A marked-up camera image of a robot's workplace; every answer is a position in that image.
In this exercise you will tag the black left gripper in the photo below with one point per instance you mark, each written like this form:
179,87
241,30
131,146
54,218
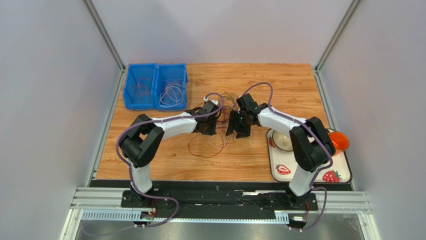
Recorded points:
212,131

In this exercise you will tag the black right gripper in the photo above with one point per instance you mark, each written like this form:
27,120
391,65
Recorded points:
238,123

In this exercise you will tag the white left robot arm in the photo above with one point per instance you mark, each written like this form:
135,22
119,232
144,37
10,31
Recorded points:
138,144

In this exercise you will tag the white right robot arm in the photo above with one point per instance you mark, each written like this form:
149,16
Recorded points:
311,145

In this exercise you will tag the beige ceramic bowl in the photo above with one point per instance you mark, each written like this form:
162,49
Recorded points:
281,141

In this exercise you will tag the right blue plastic bin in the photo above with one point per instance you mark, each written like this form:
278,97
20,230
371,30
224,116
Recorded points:
170,87

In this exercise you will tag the blue plastic bin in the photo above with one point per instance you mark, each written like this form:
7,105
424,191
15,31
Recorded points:
170,87
138,88

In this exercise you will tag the strawberry print mat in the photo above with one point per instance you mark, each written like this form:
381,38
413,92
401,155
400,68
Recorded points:
283,165

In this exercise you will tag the left blue plastic bin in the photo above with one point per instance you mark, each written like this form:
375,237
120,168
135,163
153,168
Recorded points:
138,88

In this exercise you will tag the orange plastic cup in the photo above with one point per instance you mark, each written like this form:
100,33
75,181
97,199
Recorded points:
340,141

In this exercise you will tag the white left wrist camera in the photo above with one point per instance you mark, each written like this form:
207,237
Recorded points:
206,99

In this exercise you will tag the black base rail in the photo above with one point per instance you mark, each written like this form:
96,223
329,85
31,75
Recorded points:
212,199

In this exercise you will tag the aluminium frame post left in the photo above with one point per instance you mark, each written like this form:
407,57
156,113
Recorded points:
97,20

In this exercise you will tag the aluminium frame post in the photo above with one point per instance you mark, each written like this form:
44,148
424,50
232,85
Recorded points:
97,20
338,33

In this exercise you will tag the aluminium frame post right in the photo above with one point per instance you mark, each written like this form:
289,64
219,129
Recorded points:
338,33

